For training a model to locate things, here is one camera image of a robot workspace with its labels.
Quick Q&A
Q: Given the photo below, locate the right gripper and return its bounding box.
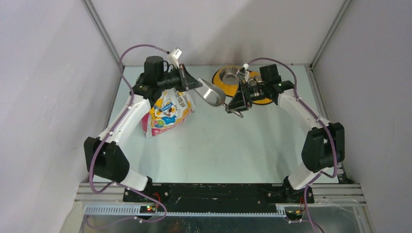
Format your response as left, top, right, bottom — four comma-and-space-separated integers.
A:
225, 81, 268, 114

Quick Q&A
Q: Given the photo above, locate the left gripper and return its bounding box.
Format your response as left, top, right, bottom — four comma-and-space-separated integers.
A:
157, 64, 203, 93

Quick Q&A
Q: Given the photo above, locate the metal food scoop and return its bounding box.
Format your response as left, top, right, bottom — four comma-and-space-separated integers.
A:
194, 78, 243, 118

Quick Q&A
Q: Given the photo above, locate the yellow double pet bowl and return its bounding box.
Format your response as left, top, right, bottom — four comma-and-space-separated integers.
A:
212, 66, 273, 105

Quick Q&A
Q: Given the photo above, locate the pet food bag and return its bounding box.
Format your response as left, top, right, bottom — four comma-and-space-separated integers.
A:
140, 89, 194, 137

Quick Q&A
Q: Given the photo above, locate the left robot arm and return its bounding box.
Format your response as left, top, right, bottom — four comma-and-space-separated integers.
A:
84, 56, 205, 202

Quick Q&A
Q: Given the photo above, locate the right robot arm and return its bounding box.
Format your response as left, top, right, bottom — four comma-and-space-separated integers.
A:
225, 64, 344, 203

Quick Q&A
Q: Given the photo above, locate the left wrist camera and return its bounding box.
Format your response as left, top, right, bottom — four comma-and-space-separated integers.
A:
167, 48, 182, 68

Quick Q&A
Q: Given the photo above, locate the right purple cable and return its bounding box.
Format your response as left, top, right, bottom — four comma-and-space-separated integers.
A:
246, 57, 339, 233

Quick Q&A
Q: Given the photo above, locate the purple cable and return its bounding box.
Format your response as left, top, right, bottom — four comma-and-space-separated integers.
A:
88, 44, 174, 230
246, 57, 339, 233

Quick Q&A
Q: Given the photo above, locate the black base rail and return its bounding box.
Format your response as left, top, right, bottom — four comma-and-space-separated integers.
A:
143, 183, 314, 214

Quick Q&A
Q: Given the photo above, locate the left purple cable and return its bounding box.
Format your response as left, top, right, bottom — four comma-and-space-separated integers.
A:
88, 44, 174, 230

